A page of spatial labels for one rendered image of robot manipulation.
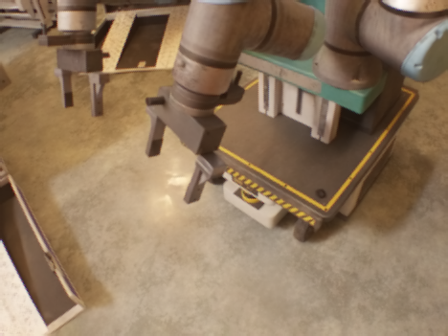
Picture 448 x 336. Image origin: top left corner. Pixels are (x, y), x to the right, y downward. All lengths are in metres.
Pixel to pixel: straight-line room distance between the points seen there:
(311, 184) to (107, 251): 0.88
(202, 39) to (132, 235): 1.15
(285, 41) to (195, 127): 0.18
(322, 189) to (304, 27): 0.73
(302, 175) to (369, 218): 0.46
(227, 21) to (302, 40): 0.13
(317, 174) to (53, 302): 1.12
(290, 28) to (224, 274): 1.02
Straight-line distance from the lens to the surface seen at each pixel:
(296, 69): 0.96
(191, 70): 0.48
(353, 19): 0.80
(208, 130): 0.50
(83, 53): 0.79
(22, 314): 1.50
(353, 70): 0.88
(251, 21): 0.47
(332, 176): 1.20
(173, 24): 2.91
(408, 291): 1.41
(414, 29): 0.69
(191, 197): 0.57
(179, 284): 1.34
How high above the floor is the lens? 1.20
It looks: 47 degrees down
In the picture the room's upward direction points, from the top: 6 degrees counter-clockwise
